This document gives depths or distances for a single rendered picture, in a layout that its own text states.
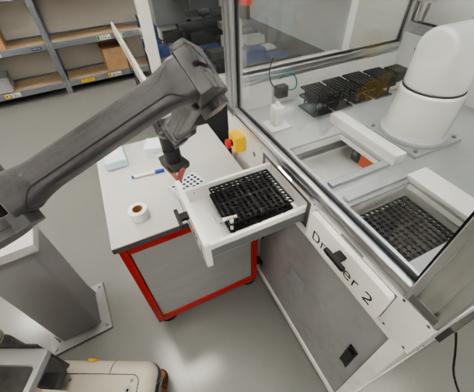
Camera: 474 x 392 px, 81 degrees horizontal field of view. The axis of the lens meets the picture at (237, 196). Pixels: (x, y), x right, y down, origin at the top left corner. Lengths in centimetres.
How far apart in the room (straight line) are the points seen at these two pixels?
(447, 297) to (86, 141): 64
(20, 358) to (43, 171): 32
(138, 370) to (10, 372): 78
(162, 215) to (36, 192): 66
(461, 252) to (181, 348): 134
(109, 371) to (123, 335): 37
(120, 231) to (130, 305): 79
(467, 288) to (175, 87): 56
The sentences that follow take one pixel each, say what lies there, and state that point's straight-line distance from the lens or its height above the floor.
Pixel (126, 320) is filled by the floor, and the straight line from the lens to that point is 176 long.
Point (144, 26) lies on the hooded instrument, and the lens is 142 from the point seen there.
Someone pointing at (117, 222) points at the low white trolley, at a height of 76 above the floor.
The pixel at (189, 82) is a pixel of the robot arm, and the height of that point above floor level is 137.
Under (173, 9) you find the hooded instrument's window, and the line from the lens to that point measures 145.
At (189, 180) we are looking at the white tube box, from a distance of 113.
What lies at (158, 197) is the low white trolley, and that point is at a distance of 114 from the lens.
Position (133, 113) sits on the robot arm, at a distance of 41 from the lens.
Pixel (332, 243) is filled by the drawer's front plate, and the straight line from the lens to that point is 80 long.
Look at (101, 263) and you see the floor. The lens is 202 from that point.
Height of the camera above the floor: 153
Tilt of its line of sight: 45 degrees down
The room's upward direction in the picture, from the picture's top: 3 degrees counter-clockwise
